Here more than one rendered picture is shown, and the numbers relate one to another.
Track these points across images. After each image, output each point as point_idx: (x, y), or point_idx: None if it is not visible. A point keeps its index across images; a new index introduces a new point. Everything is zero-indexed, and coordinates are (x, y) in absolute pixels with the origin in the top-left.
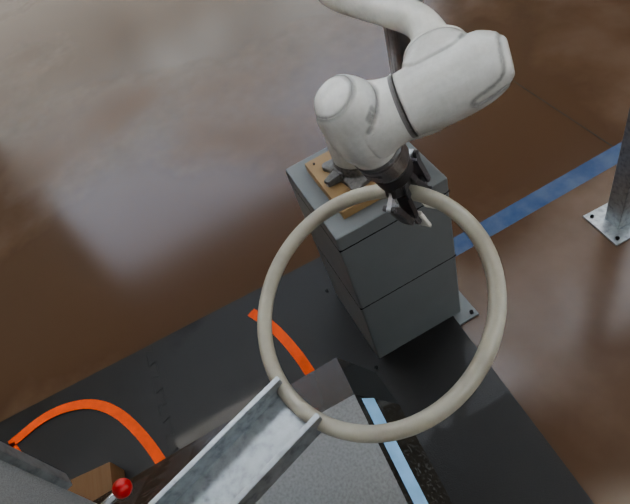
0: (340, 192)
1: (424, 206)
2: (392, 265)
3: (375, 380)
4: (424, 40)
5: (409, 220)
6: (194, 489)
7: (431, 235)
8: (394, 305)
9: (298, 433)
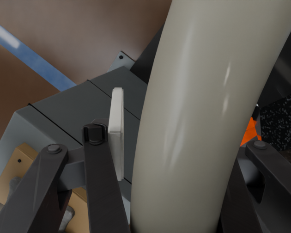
0: (79, 227)
1: (58, 124)
2: (126, 133)
3: None
4: None
5: (286, 168)
6: None
7: (82, 106)
8: None
9: None
